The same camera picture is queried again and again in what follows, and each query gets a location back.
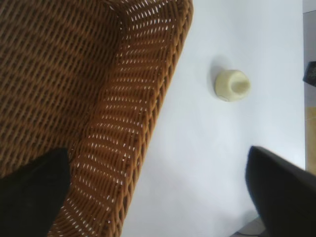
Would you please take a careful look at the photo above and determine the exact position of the dark background object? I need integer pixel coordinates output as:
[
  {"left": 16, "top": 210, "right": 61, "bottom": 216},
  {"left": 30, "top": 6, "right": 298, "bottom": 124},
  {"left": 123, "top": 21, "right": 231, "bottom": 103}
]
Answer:
[{"left": 303, "top": 60, "right": 316, "bottom": 87}]

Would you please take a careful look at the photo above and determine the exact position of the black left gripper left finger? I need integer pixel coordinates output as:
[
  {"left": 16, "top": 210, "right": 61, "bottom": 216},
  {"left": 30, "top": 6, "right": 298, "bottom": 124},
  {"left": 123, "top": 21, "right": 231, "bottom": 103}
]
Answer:
[{"left": 0, "top": 147, "right": 71, "bottom": 237}]

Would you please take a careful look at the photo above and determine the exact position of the brown woven wicker basket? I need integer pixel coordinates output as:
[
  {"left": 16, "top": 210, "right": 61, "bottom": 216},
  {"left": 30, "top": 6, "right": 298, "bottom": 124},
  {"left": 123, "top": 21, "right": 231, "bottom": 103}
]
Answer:
[{"left": 0, "top": 0, "right": 195, "bottom": 237}]

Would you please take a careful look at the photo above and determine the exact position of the pale yellow egg yolk pastry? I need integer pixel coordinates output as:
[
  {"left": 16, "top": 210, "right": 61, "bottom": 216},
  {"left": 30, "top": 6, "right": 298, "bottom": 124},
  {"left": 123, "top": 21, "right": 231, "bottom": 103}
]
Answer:
[{"left": 214, "top": 69, "right": 252, "bottom": 102}]

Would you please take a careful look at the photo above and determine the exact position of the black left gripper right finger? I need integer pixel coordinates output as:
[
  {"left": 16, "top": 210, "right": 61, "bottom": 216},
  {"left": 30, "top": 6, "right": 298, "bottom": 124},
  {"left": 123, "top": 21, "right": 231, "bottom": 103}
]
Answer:
[{"left": 245, "top": 145, "right": 316, "bottom": 237}]

